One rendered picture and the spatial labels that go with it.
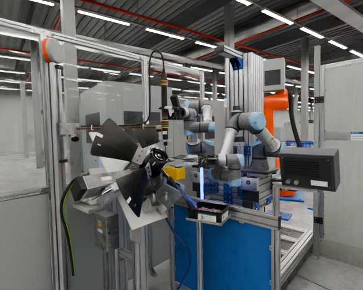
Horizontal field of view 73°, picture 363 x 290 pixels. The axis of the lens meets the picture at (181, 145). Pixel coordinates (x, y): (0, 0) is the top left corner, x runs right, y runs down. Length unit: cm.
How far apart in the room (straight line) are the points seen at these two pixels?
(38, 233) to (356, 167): 272
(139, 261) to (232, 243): 61
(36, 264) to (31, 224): 28
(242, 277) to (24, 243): 142
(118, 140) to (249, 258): 108
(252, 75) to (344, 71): 98
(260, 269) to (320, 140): 161
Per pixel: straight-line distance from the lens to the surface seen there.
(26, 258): 201
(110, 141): 138
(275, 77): 541
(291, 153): 140
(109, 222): 165
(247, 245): 173
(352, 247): 306
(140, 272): 169
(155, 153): 139
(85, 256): 218
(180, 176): 192
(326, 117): 288
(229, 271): 189
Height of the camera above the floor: 135
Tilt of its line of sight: 3 degrees down
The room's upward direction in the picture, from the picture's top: 1 degrees counter-clockwise
